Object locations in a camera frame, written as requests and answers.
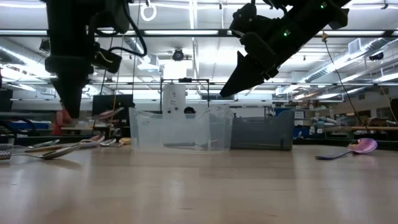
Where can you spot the black monitor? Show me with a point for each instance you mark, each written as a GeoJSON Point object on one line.
{"type": "Point", "coordinates": [112, 101]}

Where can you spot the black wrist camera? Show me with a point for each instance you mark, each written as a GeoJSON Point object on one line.
{"type": "Point", "coordinates": [248, 18]}
{"type": "Point", "coordinates": [107, 60]}

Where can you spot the grey plastic bin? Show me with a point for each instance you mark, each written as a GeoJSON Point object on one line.
{"type": "Point", "coordinates": [264, 133]}

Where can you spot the black equipment box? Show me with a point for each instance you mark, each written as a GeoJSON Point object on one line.
{"type": "Point", "coordinates": [6, 102]}

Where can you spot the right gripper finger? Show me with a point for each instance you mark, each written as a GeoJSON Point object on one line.
{"type": "Point", "coordinates": [236, 74]}
{"type": "Point", "coordinates": [255, 80]}

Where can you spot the person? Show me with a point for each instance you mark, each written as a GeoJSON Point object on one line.
{"type": "Point", "coordinates": [189, 110]}
{"type": "Point", "coordinates": [62, 123]}

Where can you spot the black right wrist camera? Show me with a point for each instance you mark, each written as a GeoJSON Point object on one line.
{"type": "Point", "coordinates": [248, 18]}

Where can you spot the silver ventilation duct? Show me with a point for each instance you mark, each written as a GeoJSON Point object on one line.
{"type": "Point", "coordinates": [385, 45]}

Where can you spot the black dome camera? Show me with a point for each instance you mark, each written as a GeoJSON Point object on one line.
{"type": "Point", "coordinates": [376, 56]}

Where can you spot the iridescent rainbow spoon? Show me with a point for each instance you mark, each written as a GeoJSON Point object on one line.
{"type": "Point", "coordinates": [93, 141]}
{"type": "Point", "coordinates": [362, 145]}

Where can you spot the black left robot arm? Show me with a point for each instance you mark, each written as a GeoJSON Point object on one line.
{"type": "Point", "coordinates": [66, 31]}

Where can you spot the white machine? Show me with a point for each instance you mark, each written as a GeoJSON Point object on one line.
{"type": "Point", "coordinates": [174, 96]}

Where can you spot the blue storage bin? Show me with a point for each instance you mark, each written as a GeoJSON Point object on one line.
{"type": "Point", "coordinates": [302, 132]}
{"type": "Point", "coordinates": [31, 125]}

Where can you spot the black ceiling projector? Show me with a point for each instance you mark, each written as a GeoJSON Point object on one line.
{"type": "Point", "coordinates": [44, 46]}

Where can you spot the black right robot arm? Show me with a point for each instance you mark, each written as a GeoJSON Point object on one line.
{"type": "Point", "coordinates": [311, 18]}

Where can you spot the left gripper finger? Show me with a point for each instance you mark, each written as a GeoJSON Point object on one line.
{"type": "Point", "coordinates": [68, 96]}
{"type": "Point", "coordinates": [84, 85]}

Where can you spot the black overhead camera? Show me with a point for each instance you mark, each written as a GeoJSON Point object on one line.
{"type": "Point", "coordinates": [178, 55]}

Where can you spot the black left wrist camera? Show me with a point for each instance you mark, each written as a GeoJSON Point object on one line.
{"type": "Point", "coordinates": [107, 60]}

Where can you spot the wooden workbench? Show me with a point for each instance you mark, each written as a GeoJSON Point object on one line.
{"type": "Point", "coordinates": [373, 128]}

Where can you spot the white led strip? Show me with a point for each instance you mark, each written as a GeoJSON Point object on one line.
{"type": "Point", "coordinates": [21, 32]}
{"type": "Point", "coordinates": [180, 32]}
{"type": "Point", "coordinates": [351, 32]}

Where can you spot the white air vent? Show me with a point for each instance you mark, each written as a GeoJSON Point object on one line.
{"type": "Point", "coordinates": [354, 46]}

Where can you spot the thin black stand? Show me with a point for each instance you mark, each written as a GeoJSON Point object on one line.
{"type": "Point", "coordinates": [185, 80]}

